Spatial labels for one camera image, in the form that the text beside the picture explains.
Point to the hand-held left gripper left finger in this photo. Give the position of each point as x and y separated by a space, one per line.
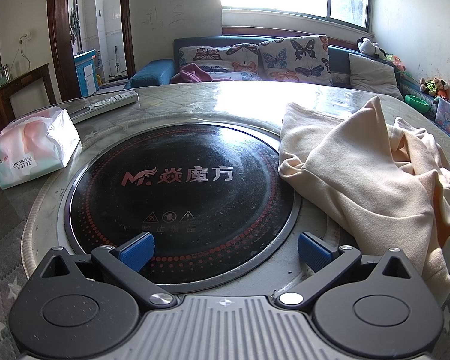
137 252

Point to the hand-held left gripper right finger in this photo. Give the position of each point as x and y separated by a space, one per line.
313 252

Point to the cream sweater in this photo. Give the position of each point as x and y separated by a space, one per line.
360 180

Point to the black round induction cooktop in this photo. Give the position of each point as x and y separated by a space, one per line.
195 150

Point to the white tissue pack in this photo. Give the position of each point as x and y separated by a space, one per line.
33 146

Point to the white remote control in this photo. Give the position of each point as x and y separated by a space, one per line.
108 103

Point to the blue sofa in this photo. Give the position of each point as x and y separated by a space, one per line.
153 71

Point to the green bowl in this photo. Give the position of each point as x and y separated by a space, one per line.
416 101

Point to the grey pillow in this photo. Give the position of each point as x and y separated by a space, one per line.
375 75

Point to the blue cabinet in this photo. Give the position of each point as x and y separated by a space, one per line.
85 71

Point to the pink cloth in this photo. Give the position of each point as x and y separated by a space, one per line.
195 73

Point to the butterfly print cushion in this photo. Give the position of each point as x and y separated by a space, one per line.
296 60
217 56

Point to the wooden side table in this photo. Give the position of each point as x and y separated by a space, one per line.
30 78

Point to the cluster of plush toys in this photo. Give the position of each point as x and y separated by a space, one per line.
433 87

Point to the small pink toy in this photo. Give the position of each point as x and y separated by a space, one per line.
398 63

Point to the panda plush toy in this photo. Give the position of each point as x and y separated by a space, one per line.
367 47

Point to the metal pots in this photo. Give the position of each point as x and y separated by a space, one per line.
2 74

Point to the brown wooden door frame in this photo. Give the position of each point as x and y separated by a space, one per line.
58 45

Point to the wall socket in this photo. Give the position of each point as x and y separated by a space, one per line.
25 37

